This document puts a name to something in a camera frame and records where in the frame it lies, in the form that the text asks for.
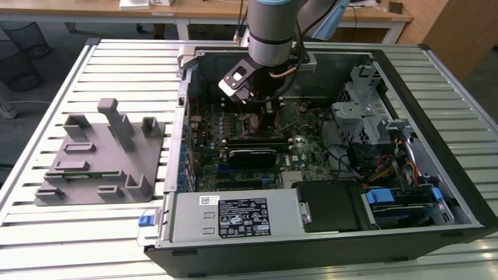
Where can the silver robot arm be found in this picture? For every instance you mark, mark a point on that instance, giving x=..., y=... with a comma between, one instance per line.
x=273, y=29

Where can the silver drive cage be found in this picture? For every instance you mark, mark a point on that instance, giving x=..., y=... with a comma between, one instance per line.
x=348, y=112

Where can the CPU socket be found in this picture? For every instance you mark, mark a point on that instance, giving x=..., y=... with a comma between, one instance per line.
x=252, y=122

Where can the blue disk carrier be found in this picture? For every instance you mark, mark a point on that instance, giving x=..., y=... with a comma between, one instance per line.
x=380, y=196

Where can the black expansion slot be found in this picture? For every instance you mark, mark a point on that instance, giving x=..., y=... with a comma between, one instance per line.
x=241, y=184

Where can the small white box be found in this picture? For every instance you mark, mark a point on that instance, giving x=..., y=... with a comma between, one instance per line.
x=162, y=2

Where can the silver power supply unit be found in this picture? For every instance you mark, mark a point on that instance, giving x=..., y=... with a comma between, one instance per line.
x=188, y=216

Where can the silver disk bay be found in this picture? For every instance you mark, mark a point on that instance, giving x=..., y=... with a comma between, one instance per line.
x=448, y=216

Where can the green motherboard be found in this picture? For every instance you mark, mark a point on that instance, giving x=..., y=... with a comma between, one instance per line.
x=312, y=151

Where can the wooden cabinet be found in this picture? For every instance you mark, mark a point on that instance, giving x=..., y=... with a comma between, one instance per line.
x=460, y=29

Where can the grey parts rack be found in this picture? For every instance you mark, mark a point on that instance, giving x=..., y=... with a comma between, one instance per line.
x=117, y=163

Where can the small brown box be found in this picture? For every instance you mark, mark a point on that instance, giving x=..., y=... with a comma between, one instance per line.
x=396, y=7

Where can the black fan shroud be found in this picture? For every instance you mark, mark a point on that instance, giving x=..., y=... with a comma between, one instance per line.
x=335, y=207

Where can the wooden desk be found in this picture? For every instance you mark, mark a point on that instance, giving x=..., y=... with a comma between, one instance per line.
x=202, y=10

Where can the green RAM stick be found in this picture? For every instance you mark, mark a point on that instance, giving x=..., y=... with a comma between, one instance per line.
x=97, y=175

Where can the white stand foot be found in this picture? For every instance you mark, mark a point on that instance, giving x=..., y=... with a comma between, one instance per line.
x=10, y=113

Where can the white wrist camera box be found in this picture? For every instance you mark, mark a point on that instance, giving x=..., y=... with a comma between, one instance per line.
x=234, y=78

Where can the black PC case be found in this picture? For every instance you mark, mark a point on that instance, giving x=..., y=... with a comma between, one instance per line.
x=273, y=256

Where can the blue case latch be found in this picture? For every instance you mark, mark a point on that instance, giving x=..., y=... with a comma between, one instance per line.
x=146, y=221

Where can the silver chipset heatsink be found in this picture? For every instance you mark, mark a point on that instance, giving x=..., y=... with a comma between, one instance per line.
x=293, y=178

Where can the black graphics card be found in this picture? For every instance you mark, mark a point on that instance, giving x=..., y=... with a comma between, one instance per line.
x=253, y=160

